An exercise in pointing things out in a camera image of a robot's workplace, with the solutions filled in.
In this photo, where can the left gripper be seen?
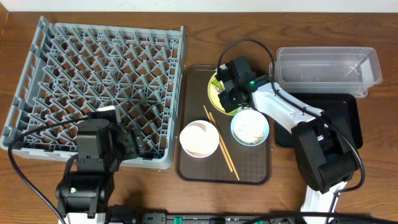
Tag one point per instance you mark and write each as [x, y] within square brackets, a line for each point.
[133, 143]

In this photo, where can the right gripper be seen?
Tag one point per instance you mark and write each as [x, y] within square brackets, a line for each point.
[223, 97]

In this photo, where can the yellow green wrapper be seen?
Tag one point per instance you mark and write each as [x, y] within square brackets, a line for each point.
[216, 85]

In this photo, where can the light blue bowl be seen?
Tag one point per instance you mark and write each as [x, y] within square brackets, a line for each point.
[250, 127]

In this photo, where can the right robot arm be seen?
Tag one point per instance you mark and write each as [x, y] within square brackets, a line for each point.
[325, 151]

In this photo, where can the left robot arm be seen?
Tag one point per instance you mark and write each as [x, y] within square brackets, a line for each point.
[88, 181]

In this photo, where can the grey plastic dishwasher rack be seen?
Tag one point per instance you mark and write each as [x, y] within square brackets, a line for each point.
[74, 69]

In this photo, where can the black waste tray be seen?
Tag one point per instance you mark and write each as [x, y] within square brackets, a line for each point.
[325, 101]

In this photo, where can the clear plastic waste bin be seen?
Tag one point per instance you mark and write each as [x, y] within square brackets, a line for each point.
[351, 70]

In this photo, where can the yellow round plate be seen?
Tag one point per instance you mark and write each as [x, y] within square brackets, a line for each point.
[215, 101]

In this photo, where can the wooden chopstick left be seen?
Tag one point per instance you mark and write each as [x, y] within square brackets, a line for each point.
[219, 140]

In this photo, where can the wooden chopstick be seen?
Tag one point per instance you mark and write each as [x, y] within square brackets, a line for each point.
[225, 149]
[219, 140]

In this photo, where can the wooden chopstick right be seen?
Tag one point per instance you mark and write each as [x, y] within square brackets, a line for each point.
[225, 149]

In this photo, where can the white bowl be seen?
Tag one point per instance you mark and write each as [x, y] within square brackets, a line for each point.
[199, 139]

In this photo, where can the brown plastic serving tray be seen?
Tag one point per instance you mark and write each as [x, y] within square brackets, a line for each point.
[253, 163]

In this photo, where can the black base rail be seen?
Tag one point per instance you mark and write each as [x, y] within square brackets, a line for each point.
[217, 218]

